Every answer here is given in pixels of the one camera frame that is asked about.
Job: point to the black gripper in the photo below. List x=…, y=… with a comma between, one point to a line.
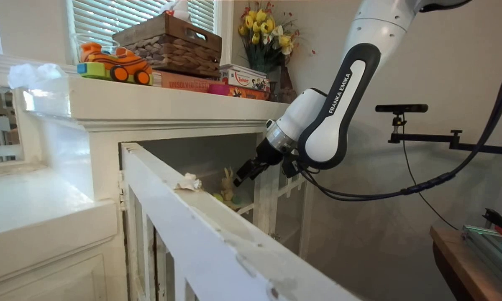
x=268, y=152

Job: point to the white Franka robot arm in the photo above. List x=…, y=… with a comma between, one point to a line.
x=340, y=106

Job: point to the yellow rubber rabbit toy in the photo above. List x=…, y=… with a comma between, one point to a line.
x=228, y=193

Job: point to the white door knob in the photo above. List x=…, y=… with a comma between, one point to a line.
x=189, y=181

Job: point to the white cabinet door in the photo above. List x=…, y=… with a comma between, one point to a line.
x=206, y=239

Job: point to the orange board game box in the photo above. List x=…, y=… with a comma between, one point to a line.
x=251, y=92

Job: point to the white cabinet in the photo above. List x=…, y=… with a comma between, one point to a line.
x=194, y=109
x=39, y=239

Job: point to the dark flower vase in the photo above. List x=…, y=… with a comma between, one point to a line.
x=281, y=84

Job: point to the white board game box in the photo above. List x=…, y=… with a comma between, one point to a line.
x=245, y=77

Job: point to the brown woven basket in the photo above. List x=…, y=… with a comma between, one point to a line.
x=173, y=47

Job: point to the yellow flower bouquet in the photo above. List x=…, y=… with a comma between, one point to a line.
x=265, y=27

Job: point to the orange toy truck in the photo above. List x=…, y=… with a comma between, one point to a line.
x=122, y=64

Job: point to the white window blinds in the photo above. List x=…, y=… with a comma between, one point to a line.
x=117, y=17

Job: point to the white lower cabinet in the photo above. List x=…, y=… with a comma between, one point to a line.
x=39, y=239

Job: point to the brown wooden table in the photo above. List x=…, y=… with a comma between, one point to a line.
x=462, y=261

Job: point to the black and red tool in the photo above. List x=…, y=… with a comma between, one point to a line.
x=496, y=219

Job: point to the flat grey device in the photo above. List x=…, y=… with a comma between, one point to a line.
x=496, y=248

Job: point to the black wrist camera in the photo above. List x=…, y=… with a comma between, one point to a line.
x=291, y=166

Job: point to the black stereo camera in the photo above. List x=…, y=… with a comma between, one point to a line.
x=402, y=107

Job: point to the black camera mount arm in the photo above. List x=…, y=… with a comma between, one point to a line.
x=457, y=142

